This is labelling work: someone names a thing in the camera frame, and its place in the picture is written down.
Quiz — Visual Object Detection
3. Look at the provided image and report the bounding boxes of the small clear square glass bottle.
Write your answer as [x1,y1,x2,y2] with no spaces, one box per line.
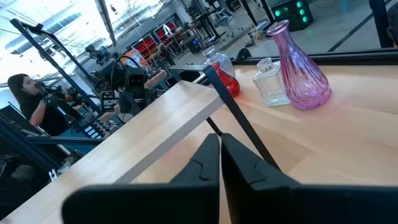
[252,57,292,107]

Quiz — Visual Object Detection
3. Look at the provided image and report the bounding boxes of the black computer with green lights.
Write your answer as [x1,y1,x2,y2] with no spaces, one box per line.
[271,0,314,32]

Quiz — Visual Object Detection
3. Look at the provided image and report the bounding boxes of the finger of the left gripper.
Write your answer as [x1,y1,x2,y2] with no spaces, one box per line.
[99,89,142,117]
[142,89,169,108]

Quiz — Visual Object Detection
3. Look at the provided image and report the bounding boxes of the black frame clamp handle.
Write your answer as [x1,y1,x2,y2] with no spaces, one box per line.
[235,47,252,62]

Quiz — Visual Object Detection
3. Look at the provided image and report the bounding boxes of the person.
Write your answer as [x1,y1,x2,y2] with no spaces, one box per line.
[6,73,78,137]

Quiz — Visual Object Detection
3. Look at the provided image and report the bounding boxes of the tall pink ribbed glass vase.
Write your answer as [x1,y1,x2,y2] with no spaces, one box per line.
[266,19,333,111]

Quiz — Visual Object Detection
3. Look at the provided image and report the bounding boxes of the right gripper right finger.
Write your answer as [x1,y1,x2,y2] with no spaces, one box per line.
[220,133,398,224]

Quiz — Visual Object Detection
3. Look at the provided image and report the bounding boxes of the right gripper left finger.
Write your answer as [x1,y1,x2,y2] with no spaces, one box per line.
[61,133,221,224]

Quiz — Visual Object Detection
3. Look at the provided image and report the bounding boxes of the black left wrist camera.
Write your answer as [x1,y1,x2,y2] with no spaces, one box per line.
[124,67,147,90]

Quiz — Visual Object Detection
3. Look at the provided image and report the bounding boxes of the round red glass vase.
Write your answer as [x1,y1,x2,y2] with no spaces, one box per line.
[211,61,241,99]

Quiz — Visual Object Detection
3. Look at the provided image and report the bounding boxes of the red storage rack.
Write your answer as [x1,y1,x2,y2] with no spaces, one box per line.
[154,21,178,46]
[132,36,160,60]

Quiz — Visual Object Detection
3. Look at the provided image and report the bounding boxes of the black aluminium table frame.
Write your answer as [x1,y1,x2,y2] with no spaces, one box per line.
[0,47,398,175]

